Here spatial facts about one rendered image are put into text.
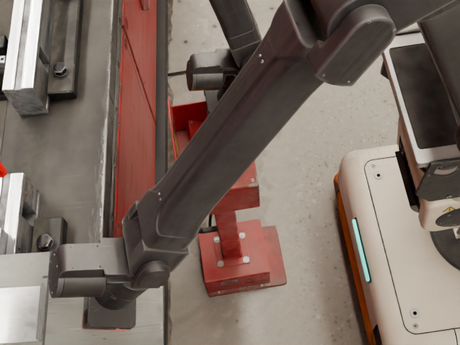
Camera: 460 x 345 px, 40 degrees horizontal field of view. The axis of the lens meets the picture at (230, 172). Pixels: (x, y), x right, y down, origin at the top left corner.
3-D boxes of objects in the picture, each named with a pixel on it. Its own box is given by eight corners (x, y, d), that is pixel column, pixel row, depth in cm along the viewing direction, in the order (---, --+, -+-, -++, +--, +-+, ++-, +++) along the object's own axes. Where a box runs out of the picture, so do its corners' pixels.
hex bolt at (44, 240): (53, 250, 111) (50, 246, 110) (37, 250, 111) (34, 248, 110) (54, 235, 112) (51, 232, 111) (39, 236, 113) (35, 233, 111)
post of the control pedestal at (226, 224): (241, 257, 191) (231, 181, 142) (224, 260, 191) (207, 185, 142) (239, 240, 193) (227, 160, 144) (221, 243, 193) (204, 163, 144)
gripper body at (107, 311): (84, 328, 85) (99, 316, 79) (87, 254, 89) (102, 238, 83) (131, 330, 87) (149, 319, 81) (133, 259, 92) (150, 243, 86)
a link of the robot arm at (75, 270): (175, 270, 72) (162, 207, 77) (74, 271, 67) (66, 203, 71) (144, 316, 80) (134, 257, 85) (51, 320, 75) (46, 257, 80)
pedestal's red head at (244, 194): (260, 207, 139) (259, 171, 123) (188, 219, 139) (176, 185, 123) (245, 129, 148) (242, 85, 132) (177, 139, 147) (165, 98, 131)
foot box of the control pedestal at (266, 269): (287, 284, 198) (288, 273, 188) (208, 297, 198) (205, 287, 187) (276, 225, 207) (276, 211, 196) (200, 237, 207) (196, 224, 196)
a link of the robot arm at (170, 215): (415, 29, 48) (365, -58, 54) (359, 9, 45) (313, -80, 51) (168, 295, 75) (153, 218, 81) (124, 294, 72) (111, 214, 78)
